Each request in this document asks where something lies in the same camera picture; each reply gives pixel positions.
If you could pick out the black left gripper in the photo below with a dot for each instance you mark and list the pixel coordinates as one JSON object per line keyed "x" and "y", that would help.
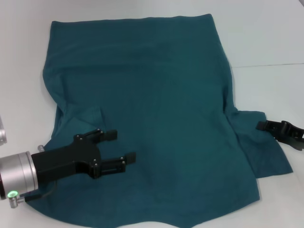
{"x": 61, "y": 161}

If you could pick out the teal blue shirt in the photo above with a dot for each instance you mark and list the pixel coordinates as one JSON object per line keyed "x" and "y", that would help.
{"x": 154, "y": 95}

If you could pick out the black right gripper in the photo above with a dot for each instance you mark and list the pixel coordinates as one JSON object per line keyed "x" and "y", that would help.
{"x": 295, "y": 135}

